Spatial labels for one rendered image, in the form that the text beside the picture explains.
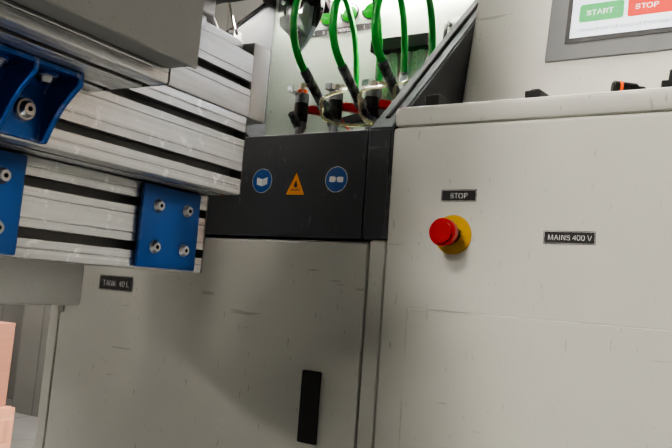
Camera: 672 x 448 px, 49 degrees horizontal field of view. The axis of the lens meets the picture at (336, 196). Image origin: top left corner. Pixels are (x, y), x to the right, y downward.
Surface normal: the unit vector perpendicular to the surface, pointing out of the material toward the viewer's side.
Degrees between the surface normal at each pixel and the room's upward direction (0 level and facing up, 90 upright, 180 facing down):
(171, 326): 90
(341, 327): 90
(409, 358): 90
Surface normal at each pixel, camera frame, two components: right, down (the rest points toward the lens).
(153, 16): 0.87, 0.00
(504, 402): -0.53, -0.15
